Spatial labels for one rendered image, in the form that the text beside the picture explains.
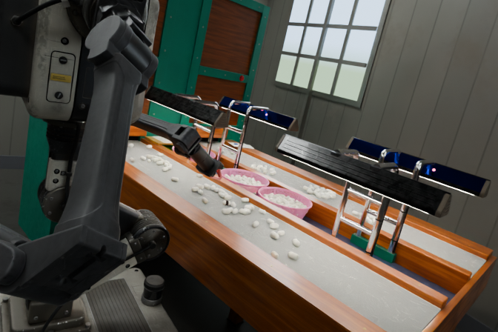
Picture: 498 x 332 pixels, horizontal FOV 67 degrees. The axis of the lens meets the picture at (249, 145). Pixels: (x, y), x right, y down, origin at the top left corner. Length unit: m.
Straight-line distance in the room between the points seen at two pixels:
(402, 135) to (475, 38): 0.81
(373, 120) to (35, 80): 2.73
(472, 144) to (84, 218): 2.63
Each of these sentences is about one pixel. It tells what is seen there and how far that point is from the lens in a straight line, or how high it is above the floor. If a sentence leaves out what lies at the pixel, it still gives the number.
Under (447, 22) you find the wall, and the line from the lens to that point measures 3.12.
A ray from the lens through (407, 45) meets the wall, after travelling 3.22.
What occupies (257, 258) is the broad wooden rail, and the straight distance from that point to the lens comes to 1.22.
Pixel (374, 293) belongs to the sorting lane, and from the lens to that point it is 1.32.
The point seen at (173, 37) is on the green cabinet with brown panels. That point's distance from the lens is 2.43.
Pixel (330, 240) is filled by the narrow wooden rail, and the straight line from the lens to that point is 1.51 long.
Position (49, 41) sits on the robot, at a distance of 0.90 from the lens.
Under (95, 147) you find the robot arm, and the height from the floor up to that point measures 1.18.
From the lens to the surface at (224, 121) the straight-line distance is 1.71.
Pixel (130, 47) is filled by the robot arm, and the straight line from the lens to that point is 0.68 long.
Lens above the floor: 1.33
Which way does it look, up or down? 11 degrees down
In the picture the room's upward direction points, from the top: 13 degrees clockwise
